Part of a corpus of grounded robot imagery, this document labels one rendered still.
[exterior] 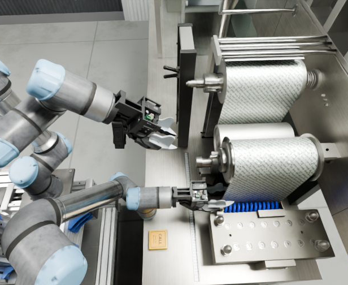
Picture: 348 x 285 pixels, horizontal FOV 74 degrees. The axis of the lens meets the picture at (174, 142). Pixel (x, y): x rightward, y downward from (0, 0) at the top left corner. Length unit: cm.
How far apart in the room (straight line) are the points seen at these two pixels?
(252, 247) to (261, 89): 52
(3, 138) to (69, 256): 28
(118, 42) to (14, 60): 130
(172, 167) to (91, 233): 90
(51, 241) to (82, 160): 171
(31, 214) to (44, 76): 34
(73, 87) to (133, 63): 260
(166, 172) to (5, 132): 71
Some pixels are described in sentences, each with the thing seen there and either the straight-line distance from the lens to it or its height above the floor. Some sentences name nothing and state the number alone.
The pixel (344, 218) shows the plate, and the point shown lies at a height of 119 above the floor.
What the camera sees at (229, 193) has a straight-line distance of 83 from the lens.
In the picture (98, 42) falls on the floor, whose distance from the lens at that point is 353.
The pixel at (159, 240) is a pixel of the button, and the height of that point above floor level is 92.
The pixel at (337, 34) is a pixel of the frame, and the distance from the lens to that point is 95.
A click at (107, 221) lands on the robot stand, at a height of 23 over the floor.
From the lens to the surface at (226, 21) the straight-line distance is 123.
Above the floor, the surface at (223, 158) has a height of 129.
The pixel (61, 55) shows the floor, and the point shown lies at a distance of 347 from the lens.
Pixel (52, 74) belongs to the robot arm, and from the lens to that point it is 49.
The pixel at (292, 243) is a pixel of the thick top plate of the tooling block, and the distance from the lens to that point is 96.
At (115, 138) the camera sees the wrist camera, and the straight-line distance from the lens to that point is 60.
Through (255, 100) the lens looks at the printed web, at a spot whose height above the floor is 132.
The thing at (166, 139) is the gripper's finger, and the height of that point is 140.
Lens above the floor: 188
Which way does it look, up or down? 57 degrees down
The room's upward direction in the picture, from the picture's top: straight up
